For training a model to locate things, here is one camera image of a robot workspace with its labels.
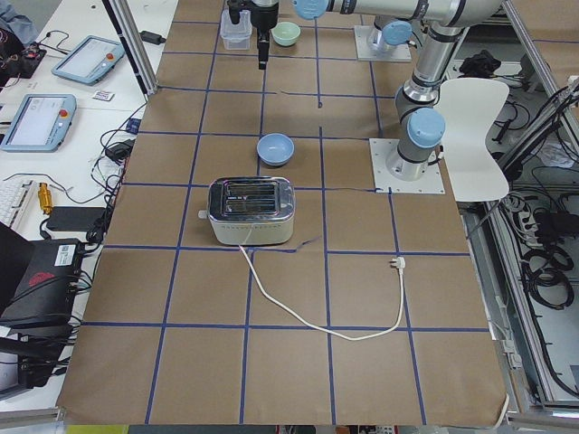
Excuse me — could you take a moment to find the white chrome toaster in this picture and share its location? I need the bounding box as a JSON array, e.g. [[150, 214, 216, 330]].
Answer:
[[205, 176, 296, 246]]

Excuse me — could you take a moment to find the white chair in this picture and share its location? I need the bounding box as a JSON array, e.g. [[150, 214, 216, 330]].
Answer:
[[435, 78, 509, 203]]

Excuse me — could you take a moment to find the lower teach pendant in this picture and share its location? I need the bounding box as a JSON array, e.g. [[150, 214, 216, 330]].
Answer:
[[1, 94, 77, 153]]

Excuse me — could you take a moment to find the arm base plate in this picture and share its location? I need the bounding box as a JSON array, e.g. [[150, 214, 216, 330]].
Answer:
[[369, 138, 445, 194], [354, 25, 412, 63]]

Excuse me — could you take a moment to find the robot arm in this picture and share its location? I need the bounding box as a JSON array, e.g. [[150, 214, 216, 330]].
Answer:
[[228, 1, 413, 70], [293, 0, 501, 182]]

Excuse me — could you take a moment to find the teach pendant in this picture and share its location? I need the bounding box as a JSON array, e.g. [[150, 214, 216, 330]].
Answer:
[[52, 35, 125, 85], [1, 94, 77, 153]]

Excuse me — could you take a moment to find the aluminium frame post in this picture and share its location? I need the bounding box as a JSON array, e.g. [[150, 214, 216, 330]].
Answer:
[[102, 0, 158, 96]]

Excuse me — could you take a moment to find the clear plastic container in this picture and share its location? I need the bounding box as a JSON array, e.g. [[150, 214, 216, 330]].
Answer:
[[220, 10, 252, 51]]

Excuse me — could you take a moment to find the white keyboard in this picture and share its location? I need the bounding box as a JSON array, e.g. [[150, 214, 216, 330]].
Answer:
[[1, 179, 38, 231]]

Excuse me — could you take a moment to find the blue bowl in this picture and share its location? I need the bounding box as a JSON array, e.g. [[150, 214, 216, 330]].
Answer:
[[256, 133, 295, 167]]

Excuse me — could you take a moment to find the white toaster power cable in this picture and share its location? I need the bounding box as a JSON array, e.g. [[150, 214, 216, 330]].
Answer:
[[237, 243, 406, 342]]

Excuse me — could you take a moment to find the black power adapter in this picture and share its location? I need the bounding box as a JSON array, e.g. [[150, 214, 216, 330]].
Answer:
[[139, 31, 166, 45]]

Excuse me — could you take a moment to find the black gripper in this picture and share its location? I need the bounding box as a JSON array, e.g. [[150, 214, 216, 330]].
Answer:
[[251, 0, 279, 70]]

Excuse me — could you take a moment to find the black red computer box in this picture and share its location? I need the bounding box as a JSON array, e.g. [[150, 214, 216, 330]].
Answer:
[[1, 235, 83, 329]]

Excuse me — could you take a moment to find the green bowl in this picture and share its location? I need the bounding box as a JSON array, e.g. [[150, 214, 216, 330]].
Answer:
[[271, 22, 301, 47]]

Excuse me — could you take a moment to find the upper teach pendant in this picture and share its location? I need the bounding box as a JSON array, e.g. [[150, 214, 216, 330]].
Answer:
[[52, 35, 125, 85]]

